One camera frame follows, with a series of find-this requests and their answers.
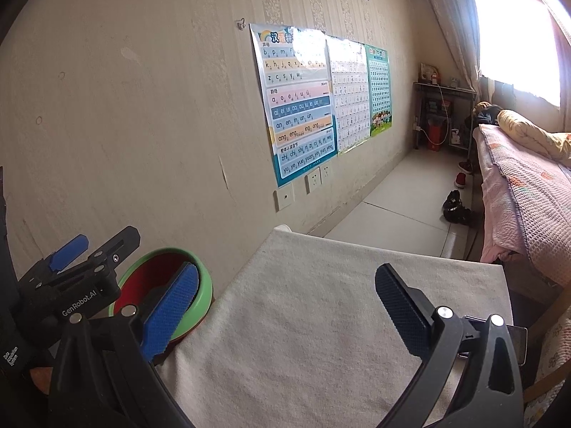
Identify white wall socket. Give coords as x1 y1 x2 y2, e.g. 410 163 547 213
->
319 162 332 184
305 166 322 194
274 183 295 212

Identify smartphone with video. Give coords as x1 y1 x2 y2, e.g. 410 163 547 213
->
465 316 527 366

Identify yellow folded quilt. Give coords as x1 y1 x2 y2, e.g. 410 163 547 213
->
496 109 571 167

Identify red bucket under shelf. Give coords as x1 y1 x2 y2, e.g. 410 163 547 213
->
428 120 447 152

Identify red slipper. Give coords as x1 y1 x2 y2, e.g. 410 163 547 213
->
454 172 466 188

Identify lace window curtain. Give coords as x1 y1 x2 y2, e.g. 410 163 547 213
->
428 0 480 96

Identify white wall socket left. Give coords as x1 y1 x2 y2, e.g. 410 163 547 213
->
274 183 295 212

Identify white wall socket right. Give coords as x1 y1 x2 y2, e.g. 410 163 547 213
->
319 162 332 184

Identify blue pinyin wall poster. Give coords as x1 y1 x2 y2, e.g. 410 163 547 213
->
249 23 338 187

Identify green rimmed red bin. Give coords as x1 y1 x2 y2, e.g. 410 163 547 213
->
108 248 213 361

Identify green number wall poster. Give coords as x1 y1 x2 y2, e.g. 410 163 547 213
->
365 45 393 136

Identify dark metal shelf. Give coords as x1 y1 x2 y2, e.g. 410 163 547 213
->
412 82 477 156

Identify black shoes on floor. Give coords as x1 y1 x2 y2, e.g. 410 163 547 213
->
442 189 472 226

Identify wooden chair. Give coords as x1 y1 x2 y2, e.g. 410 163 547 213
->
524 307 570 403

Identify white chart wall poster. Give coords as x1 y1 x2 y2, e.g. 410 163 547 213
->
327 37 371 153

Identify bed with pink cover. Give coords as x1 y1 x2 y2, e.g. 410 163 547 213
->
474 125 570 287

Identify white wall socket middle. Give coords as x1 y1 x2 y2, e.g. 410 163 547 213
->
305 166 322 194

